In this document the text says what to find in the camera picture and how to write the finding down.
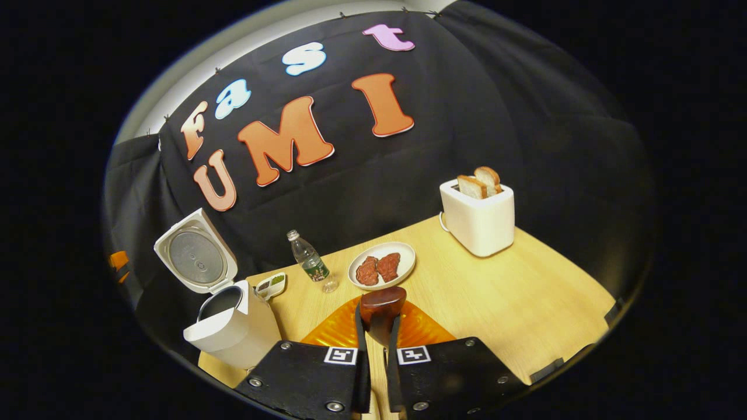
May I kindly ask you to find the brown wooden spoon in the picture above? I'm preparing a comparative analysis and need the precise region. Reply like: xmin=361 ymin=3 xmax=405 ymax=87
xmin=359 ymin=286 xmax=407 ymax=351

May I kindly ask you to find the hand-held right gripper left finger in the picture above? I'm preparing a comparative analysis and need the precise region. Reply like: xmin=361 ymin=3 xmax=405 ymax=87
xmin=235 ymin=296 xmax=372 ymax=420

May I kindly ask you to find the clear plastic water bottle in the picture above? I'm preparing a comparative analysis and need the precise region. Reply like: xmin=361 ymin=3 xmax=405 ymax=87
xmin=287 ymin=229 xmax=339 ymax=293

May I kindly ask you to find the black backdrop cloth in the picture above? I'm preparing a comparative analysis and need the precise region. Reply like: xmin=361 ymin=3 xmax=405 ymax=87
xmin=104 ymin=0 xmax=657 ymax=351

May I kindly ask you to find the white rice cooker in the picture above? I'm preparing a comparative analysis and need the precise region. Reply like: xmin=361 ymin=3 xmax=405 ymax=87
xmin=153 ymin=208 xmax=282 ymax=370

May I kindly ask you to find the white divided seasoning dish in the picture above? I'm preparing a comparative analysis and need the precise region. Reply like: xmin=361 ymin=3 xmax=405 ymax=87
xmin=255 ymin=272 xmax=287 ymax=302

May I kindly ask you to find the white toaster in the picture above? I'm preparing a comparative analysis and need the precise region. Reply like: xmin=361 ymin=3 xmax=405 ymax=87
xmin=439 ymin=178 xmax=515 ymax=258

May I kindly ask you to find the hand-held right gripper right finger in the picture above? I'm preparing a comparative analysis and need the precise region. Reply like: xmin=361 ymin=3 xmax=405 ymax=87
xmin=386 ymin=300 xmax=529 ymax=420

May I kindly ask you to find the white oval plate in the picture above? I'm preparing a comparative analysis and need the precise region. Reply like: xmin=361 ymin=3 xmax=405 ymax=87
xmin=347 ymin=241 xmax=417 ymax=291

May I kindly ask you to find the red-brown meat piece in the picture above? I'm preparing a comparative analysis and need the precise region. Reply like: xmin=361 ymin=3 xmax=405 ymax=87
xmin=355 ymin=256 xmax=380 ymax=286
xmin=376 ymin=252 xmax=402 ymax=283

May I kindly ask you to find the toast bread slice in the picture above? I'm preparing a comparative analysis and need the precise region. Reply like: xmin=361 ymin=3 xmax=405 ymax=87
xmin=456 ymin=175 xmax=488 ymax=200
xmin=474 ymin=166 xmax=501 ymax=196

